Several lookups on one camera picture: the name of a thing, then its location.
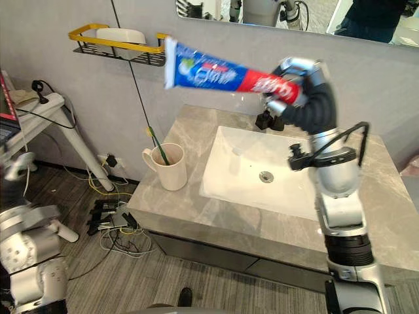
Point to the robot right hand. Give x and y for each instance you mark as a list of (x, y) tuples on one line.
[(319, 108)]

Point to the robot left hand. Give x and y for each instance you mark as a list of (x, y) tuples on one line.
[(13, 183)]

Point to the blue red toothpaste tube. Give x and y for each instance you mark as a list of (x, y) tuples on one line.
[(203, 75)]

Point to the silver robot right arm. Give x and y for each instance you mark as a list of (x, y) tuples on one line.
[(337, 173)]

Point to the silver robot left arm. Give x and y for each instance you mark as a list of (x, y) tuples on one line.
[(19, 248)]

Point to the black faucet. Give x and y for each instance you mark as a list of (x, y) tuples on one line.
[(263, 121)]

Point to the white side table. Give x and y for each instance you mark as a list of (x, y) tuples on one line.
[(49, 111)]

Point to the red box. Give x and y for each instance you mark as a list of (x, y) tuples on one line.
[(6, 98)]

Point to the silver sink drain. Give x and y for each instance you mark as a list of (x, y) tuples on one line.
[(265, 176)]

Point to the beige cloth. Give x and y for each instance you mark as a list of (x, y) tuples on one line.
[(23, 96)]

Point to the black floor device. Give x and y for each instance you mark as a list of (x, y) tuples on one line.
[(101, 212)]

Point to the black power plug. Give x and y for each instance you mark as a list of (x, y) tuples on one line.
[(111, 161)]

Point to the white rectangular sink basin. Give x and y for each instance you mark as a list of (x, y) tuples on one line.
[(235, 170)]

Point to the green toothbrush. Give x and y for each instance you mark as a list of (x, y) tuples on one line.
[(158, 147)]

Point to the white ceramic mug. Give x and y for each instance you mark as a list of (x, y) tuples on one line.
[(173, 176)]

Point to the grey vanity cabinet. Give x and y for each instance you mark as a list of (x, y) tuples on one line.
[(212, 252)]

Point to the white soap dish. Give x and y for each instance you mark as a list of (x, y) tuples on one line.
[(121, 35)]

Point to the dark robot foot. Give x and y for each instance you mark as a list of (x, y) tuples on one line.
[(185, 297)]

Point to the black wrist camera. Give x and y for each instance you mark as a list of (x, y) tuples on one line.
[(299, 160)]

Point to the wall mirror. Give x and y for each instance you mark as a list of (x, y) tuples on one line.
[(327, 19)]

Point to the white wall socket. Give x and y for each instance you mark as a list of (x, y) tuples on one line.
[(121, 162)]

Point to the yellow black wall shelf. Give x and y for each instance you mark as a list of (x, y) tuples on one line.
[(98, 52)]

